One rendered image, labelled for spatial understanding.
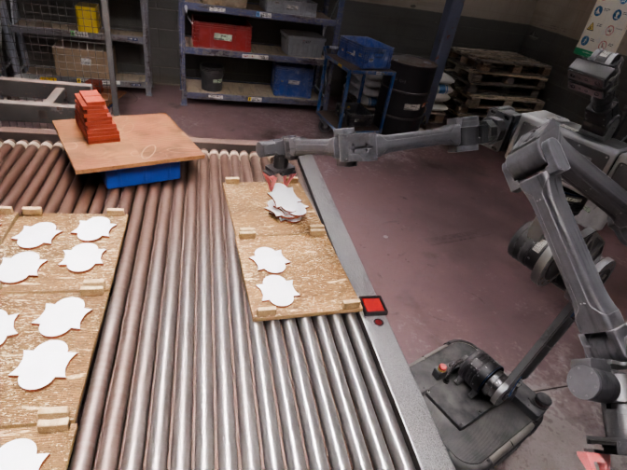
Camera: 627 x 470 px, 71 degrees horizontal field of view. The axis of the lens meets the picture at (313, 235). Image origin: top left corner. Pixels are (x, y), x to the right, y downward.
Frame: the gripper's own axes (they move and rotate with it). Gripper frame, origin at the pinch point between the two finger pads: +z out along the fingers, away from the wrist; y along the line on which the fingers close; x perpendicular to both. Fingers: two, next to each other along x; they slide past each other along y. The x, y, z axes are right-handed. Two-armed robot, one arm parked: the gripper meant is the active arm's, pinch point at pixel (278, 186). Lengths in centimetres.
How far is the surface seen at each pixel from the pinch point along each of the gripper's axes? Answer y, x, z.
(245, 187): 1.9, -19.6, 9.6
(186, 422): 73, 64, 12
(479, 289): -163, 35, 105
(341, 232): -14.9, 24.6, 12.3
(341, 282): 9, 48, 10
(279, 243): 13.8, 20.6, 10.0
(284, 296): 30, 44, 9
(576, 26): -580, -127, -35
